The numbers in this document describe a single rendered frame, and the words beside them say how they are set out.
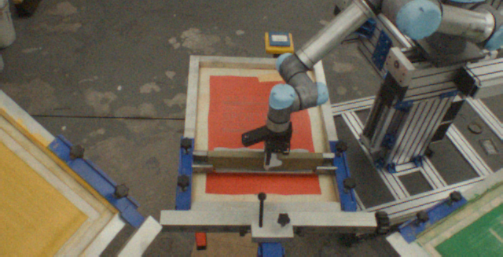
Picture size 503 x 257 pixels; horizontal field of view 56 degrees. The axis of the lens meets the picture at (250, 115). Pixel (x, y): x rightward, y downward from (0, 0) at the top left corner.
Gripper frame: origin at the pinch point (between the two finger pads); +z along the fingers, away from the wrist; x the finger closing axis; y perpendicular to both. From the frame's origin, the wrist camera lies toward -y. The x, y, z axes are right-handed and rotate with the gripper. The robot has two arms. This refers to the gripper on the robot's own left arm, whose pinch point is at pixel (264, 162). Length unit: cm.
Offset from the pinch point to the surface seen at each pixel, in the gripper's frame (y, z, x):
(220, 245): -13, 99, 20
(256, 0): 17, 101, 257
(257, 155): -3.1, -4.8, -0.8
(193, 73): -27, 2, 48
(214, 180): -17.5, 5.7, -4.2
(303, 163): 13.6, -1.6, -1.7
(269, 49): 7, 6, 71
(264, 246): -2.3, -2.9, -34.1
